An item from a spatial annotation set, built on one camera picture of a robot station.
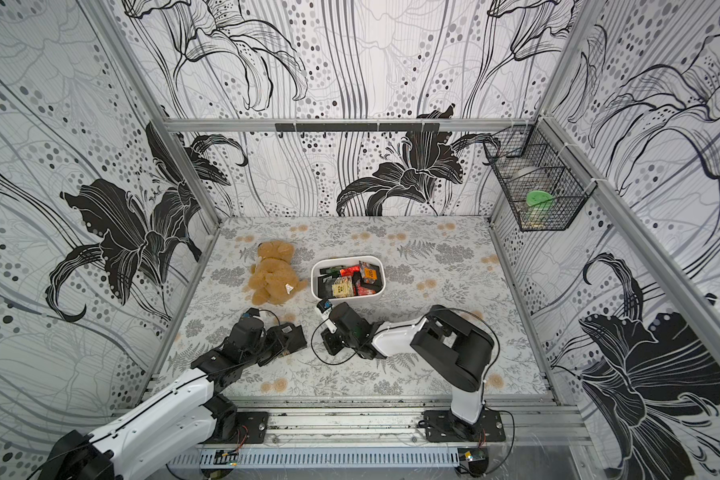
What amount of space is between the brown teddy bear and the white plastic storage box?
65 mm

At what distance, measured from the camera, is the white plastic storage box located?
3.10ft

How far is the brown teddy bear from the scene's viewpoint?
2.96 feet
